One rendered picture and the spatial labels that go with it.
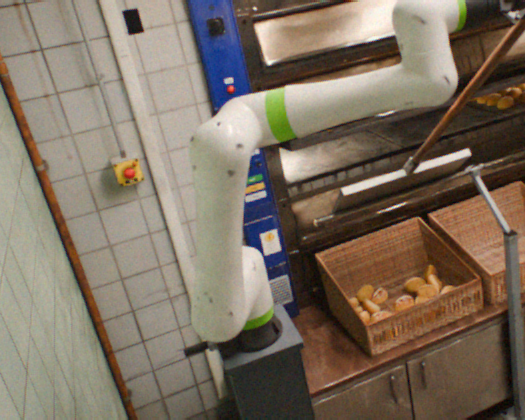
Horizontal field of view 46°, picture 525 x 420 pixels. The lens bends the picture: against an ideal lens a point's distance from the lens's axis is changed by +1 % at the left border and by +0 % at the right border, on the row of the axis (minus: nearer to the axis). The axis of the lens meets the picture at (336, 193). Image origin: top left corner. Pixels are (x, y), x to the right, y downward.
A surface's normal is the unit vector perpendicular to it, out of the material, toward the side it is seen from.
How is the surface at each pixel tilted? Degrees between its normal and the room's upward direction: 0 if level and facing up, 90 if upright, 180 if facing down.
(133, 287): 90
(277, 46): 70
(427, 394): 90
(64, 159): 90
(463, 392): 90
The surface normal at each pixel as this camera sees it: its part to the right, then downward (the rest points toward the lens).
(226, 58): 0.40, 0.30
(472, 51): 0.32, -0.03
